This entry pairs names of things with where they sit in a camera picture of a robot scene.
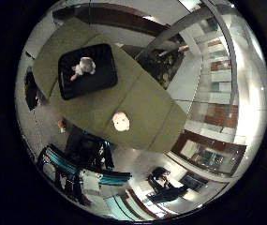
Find black chair with teal stripes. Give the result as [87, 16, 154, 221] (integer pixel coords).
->
[37, 125, 133, 205]

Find grey white plush bunny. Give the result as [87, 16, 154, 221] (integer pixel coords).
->
[69, 56, 97, 83]

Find dark brown wooden ledge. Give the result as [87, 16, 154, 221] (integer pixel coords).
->
[52, 3, 169, 37]

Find pink round plush toy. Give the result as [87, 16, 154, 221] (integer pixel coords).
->
[111, 112, 131, 132]

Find small orange white object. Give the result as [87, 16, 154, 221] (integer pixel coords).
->
[57, 118, 67, 134]

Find black tripod stand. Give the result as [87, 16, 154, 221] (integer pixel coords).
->
[23, 69, 43, 112]

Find black mesh basket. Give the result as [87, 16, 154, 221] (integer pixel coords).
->
[57, 42, 119, 101]

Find small black stool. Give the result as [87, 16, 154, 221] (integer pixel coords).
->
[145, 166, 188, 204]

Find brown wooden framed window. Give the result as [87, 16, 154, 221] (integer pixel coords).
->
[170, 129, 248, 177]

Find grey metal beam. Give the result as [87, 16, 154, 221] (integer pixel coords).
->
[136, 4, 221, 60]

